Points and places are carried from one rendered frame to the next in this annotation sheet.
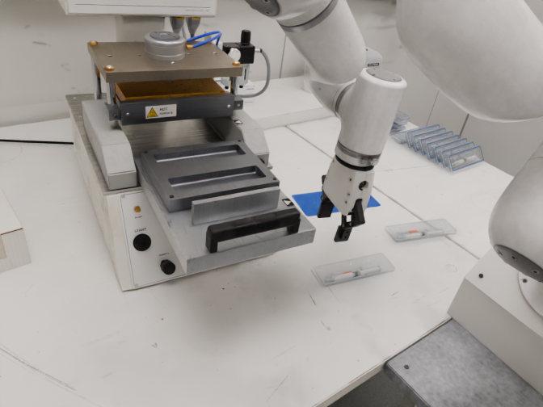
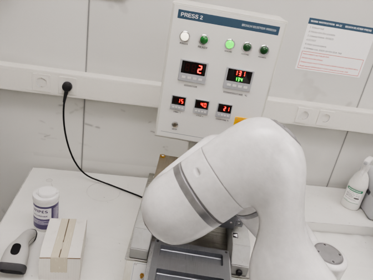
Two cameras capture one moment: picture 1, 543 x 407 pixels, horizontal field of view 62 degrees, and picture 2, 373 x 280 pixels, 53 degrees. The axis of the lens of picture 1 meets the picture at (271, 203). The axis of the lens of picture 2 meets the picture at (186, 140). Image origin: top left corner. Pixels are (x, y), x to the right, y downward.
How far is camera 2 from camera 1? 34 cm
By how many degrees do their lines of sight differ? 29
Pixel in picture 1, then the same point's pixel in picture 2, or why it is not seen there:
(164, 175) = (156, 264)
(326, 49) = not seen: hidden behind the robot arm
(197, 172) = (179, 270)
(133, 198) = (142, 267)
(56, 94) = (155, 162)
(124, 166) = (142, 245)
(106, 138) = (140, 222)
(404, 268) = not seen: outside the picture
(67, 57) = (168, 143)
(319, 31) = (252, 222)
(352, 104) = not seen: hidden behind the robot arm
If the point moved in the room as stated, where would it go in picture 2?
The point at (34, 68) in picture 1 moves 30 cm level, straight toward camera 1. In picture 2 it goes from (146, 145) to (131, 179)
